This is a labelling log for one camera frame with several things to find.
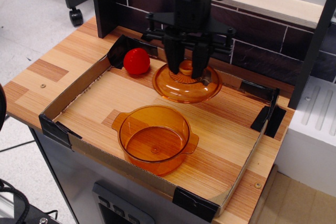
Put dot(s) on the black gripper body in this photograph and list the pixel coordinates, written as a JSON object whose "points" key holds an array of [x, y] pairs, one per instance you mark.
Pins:
{"points": [[190, 24]]}

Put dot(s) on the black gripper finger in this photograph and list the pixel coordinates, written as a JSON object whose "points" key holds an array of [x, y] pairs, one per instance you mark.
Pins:
{"points": [[174, 50], [200, 58]]}

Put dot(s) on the orange transparent pot lid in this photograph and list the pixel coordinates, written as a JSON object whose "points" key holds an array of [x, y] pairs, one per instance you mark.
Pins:
{"points": [[182, 88]]}

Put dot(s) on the orange transparent plastic pot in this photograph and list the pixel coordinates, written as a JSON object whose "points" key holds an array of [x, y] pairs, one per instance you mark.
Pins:
{"points": [[155, 138]]}

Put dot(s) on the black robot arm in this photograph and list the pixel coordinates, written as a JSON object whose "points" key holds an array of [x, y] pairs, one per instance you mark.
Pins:
{"points": [[190, 25]]}

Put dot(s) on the red toy strawberry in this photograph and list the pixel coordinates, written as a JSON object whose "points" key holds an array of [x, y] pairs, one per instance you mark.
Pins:
{"points": [[136, 61]]}

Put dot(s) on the cardboard fence with black tape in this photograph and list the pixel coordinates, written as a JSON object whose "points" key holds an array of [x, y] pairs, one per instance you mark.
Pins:
{"points": [[240, 132]]}

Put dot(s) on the white toy sink unit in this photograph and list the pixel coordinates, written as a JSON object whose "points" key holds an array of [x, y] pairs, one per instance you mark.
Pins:
{"points": [[307, 153]]}

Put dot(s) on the toy oven control panel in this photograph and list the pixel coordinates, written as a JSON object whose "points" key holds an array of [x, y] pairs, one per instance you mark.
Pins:
{"points": [[114, 209]]}

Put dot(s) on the dark left upright post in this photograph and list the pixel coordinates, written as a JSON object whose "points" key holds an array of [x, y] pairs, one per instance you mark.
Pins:
{"points": [[106, 16]]}

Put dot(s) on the dark upright post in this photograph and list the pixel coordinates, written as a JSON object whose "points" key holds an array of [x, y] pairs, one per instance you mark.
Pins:
{"points": [[312, 52], [106, 16]]}

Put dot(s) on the dark right upright post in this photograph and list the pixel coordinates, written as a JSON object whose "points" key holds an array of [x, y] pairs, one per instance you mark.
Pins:
{"points": [[312, 52]]}

